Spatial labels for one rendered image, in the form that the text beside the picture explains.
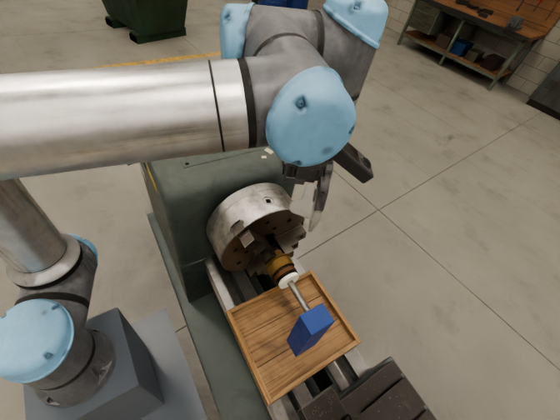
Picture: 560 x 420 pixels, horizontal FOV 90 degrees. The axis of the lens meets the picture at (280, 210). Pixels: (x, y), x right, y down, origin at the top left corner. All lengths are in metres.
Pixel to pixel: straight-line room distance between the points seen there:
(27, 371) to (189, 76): 0.53
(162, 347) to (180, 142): 0.99
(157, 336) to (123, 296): 0.99
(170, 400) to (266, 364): 0.33
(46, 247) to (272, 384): 0.70
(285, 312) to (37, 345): 0.69
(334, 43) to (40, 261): 0.57
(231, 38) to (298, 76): 0.13
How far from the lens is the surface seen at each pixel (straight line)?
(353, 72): 0.40
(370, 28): 0.38
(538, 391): 2.71
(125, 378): 0.80
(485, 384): 2.46
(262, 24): 0.34
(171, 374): 1.15
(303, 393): 1.03
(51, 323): 0.64
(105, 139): 0.25
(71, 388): 0.76
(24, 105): 0.26
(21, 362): 0.64
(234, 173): 0.91
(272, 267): 0.87
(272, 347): 1.01
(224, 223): 0.85
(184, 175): 0.89
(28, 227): 0.58
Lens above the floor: 1.86
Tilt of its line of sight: 49 degrees down
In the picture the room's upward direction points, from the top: 13 degrees clockwise
